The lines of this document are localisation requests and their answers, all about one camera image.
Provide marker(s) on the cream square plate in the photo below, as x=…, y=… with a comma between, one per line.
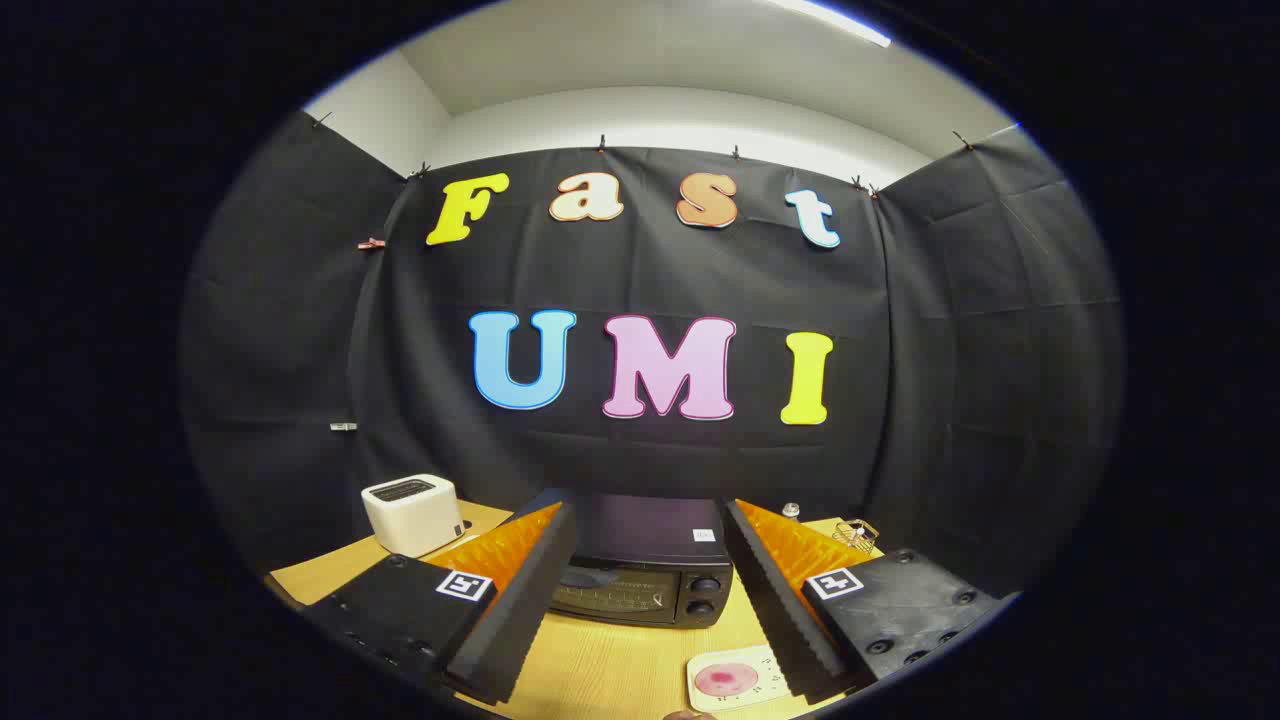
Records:
x=766, y=662

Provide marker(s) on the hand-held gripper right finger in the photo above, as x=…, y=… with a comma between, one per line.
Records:
x=775, y=600

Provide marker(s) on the black toaster oven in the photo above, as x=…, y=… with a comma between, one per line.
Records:
x=640, y=530

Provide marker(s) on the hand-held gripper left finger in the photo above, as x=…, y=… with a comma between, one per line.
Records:
x=530, y=600

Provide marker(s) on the white toaster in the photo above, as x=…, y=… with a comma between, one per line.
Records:
x=410, y=515

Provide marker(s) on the pink round food slice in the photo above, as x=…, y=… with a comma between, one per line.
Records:
x=727, y=680

